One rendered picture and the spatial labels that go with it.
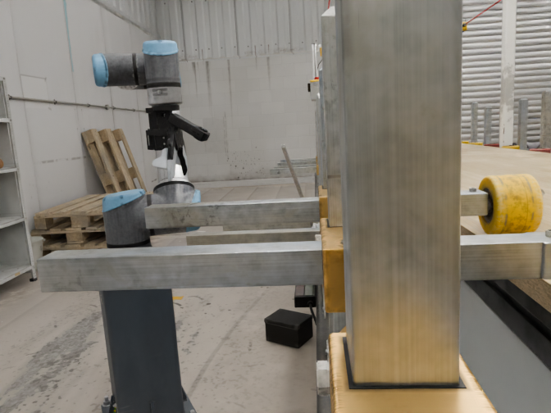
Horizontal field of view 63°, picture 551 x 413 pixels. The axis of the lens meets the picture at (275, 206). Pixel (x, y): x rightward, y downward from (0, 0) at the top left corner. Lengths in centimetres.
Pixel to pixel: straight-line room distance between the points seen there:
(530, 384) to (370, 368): 46
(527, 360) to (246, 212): 38
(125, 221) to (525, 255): 138
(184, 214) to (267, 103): 819
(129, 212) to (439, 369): 150
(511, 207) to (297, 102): 822
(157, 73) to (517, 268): 103
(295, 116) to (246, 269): 842
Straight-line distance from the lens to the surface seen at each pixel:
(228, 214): 63
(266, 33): 896
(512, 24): 270
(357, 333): 16
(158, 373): 177
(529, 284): 54
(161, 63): 126
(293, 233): 88
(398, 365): 17
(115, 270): 41
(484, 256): 39
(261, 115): 881
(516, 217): 64
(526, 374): 62
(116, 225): 164
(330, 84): 39
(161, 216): 65
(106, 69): 138
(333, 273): 34
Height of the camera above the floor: 106
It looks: 10 degrees down
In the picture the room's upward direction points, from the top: 3 degrees counter-clockwise
